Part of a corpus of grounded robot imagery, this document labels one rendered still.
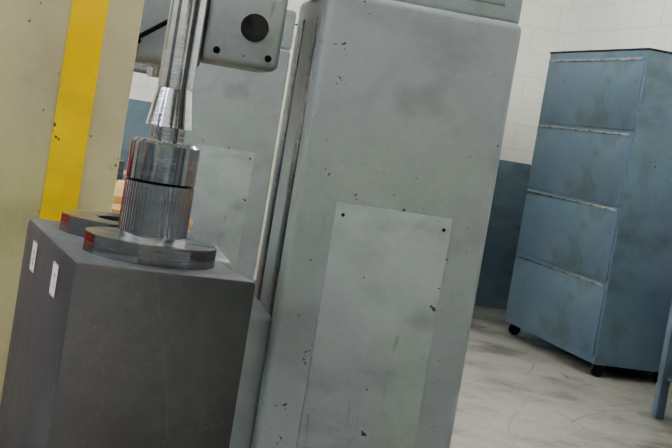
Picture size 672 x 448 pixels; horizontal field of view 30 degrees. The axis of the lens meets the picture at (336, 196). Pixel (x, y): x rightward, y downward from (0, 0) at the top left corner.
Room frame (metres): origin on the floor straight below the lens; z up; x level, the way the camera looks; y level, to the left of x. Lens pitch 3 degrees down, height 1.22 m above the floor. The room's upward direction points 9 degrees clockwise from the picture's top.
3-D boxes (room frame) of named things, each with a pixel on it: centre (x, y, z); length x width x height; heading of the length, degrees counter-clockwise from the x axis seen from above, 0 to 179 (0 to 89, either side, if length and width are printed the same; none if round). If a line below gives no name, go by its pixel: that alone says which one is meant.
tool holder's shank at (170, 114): (0.85, 0.12, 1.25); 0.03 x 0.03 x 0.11
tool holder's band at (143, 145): (0.85, 0.12, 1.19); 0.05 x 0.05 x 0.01
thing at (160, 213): (0.85, 0.12, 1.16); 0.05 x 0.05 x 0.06
